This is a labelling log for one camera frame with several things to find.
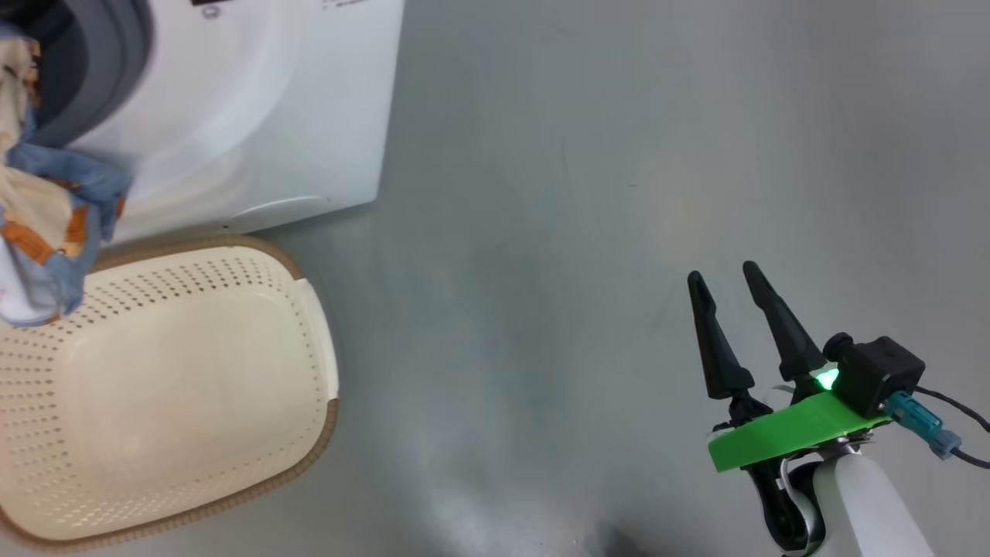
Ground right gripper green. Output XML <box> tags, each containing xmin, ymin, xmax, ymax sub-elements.
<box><xmin>687</xmin><ymin>261</ymin><xmax>892</xmax><ymax>556</ymax></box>

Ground blue cartoon print garment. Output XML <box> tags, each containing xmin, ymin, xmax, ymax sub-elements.
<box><xmin>0</xmin><ymin>22</ymin><xmax>134</xmax><ymax>327</ymax></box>

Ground white front-load washing machine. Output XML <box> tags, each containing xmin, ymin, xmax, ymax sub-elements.
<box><xmin>0</xmin><ymin>0</ymin><xmax>405</xmax><ymax>244</ymax></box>

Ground round white filter cover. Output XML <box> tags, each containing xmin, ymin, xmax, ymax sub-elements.
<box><xmin>224</xmin><ymin>196</ymin><xmax>333</xmax><ymax>233</ymax></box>

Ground cream perforated laundry basket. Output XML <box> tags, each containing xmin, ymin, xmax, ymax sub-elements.
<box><xmin>0</xmin><ymin>236</ymin><xmax>340</xmax><ymax>552</ymax></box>

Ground teal cable connector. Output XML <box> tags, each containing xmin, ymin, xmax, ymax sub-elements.
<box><xmin>886</xmin><ymin>391</ymin><xmax>962</xmax><ymax>459</ymax></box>

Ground thin black camera cable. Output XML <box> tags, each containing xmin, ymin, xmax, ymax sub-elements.
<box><xmin>917</xmin><ymin>387</ymin><xmax>990</xmax><ymax>469</ymax></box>

